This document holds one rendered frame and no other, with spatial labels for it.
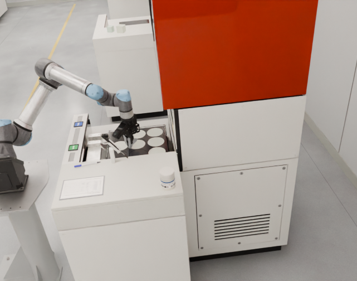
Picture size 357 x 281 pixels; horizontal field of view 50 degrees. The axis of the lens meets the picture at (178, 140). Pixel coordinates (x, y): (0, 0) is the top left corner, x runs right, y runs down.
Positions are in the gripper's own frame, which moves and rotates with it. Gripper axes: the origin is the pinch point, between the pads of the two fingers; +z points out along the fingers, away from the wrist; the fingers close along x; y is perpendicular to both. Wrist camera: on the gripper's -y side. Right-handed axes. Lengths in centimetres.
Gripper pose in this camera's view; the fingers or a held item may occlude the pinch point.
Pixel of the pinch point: (128, 147)
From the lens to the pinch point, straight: 226.7
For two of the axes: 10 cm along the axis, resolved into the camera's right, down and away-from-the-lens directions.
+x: -7.4, -3.3, 5.9
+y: 6.7, -4.5, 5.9
